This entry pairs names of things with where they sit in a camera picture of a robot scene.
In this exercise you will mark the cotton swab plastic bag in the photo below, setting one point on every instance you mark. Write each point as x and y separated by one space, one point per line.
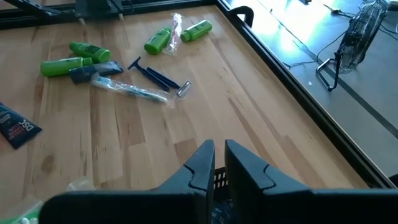
77 184

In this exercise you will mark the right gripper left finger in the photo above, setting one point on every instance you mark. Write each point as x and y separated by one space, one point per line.
200 186

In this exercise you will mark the green shampoo bottle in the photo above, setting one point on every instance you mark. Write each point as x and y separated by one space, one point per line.
196 31
90 51
157 42
62 67

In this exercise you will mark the wrapped blue white toothbrush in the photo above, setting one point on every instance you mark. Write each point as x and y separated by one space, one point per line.
130 90

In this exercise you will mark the green plastic basket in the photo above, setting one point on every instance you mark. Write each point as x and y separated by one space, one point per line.
12 217

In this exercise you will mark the wrapped pink toothbrush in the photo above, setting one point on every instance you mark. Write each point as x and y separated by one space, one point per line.
175 34

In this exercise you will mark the black plastic basket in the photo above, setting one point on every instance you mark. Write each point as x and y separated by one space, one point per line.
220 180

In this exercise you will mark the black floor fan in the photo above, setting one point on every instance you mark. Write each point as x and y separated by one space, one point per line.
360 37

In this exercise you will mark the blue disposable razor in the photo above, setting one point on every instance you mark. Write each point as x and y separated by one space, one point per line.
164 79
149 76

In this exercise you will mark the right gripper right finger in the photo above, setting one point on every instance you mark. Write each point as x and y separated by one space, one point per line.
248 193

